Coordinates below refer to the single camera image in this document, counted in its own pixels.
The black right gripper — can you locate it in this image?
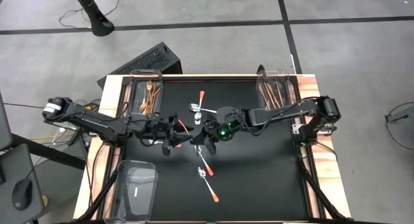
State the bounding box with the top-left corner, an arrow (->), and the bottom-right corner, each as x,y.
190,118 -> 235,156

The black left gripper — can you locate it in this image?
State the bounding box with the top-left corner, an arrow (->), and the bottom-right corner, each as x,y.
141,113 -> 195,156

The silver spoon orange handle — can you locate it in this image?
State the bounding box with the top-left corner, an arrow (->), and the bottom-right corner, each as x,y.
195,90 -> 206,125
150,139 -> 182,150
177,118 -> 191,137
188,102 -> 218,115
193,144 -> 215,177
196,166 -> 221,203

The clear plastic bin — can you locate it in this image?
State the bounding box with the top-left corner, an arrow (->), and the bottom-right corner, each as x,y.
111,159 -> 160,224
128,69 -> 164,117
256,69 -> 293,122

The black computer tower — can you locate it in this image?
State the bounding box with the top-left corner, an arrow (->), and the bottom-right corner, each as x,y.
96,41 -> 184,91

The black desk bar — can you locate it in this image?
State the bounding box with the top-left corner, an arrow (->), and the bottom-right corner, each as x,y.
12,133 -> 87,170

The black stand leg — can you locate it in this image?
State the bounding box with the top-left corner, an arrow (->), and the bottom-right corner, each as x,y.
71,0 -> 116,38

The black computer mouse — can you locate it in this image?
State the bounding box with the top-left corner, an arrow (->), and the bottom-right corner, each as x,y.
11,177 -> 34,212

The silver metal bracket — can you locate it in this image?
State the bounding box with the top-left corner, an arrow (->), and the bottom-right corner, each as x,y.
292,122 -> 334,137

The wooden table frame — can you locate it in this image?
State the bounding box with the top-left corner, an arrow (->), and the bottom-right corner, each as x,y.
72,73 -> 353,224

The gray metal bracket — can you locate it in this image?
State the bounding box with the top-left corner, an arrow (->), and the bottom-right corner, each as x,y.
384,106 -> 414,124

